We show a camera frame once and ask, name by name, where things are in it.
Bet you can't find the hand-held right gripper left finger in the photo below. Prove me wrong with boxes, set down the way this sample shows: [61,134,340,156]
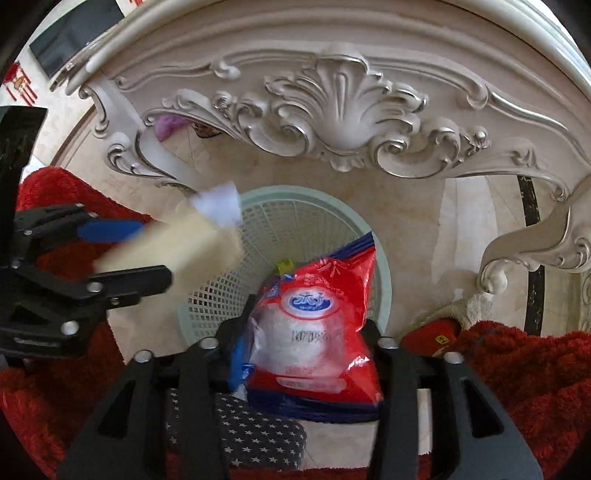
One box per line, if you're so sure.
[55,316,254,480]

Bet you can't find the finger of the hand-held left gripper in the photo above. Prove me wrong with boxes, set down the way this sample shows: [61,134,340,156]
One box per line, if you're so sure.
[12,203,145,265]
[11,265,173,343]

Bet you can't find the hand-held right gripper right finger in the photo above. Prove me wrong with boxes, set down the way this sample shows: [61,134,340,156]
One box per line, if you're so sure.
[368,322,544,480]

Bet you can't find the cream cardboard box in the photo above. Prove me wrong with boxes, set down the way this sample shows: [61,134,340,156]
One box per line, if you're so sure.
[92,182,245,291]

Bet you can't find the red snack bag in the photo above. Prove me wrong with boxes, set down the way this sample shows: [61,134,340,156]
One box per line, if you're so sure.
[233,232,387,424]

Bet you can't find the pale green plastic basket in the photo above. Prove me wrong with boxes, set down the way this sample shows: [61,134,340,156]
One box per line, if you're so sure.
[178,185,393,348]

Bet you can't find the small red packet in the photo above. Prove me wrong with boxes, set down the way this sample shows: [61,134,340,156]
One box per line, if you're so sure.
[399,318,462,359]

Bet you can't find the navy star-patterned cloth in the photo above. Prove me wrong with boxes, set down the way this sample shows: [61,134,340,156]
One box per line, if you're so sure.
[165,387,308,470]

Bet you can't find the white lace cloth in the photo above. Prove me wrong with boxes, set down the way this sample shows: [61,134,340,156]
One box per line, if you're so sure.
[416,292,493,326]

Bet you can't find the black television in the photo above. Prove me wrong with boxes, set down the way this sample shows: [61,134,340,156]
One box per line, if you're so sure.
[30,0,126,79]

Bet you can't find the purple plastic bag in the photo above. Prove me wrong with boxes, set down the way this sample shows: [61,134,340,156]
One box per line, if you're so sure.
[154,115,188,142]

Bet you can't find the red fluffy blanket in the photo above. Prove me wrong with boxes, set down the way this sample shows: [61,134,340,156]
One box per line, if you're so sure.
[0,166,591,480]

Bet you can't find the carved white table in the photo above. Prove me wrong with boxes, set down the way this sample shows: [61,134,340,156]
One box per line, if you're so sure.
[48,0,591,296]

